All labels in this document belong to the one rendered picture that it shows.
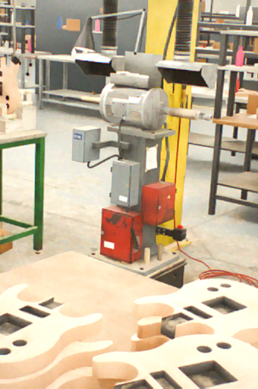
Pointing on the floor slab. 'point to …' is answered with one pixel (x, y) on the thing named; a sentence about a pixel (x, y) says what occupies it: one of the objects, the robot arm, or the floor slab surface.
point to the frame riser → (171, 275)
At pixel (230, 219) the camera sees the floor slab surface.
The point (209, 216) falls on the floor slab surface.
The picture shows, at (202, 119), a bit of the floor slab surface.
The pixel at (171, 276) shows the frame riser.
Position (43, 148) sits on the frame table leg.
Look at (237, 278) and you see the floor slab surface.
